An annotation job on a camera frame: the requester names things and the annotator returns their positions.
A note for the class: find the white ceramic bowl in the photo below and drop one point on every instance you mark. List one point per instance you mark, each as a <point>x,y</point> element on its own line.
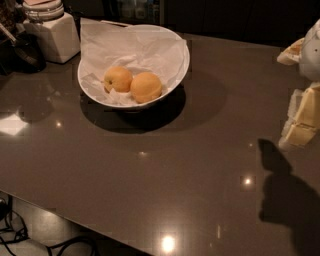
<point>173,78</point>

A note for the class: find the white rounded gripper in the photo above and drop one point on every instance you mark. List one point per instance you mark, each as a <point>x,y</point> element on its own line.
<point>311,53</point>

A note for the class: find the white crumpled paper liner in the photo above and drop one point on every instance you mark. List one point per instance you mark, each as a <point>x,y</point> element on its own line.
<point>133,46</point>

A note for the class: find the white square ceramic jar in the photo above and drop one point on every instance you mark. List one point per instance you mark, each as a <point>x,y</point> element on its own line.
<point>54,28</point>

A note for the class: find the black kettle with handle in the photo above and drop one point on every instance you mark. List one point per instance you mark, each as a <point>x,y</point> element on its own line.
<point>19,51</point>

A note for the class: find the orange fruit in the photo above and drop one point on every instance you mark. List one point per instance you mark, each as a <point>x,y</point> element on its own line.
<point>146,87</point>
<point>118,78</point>

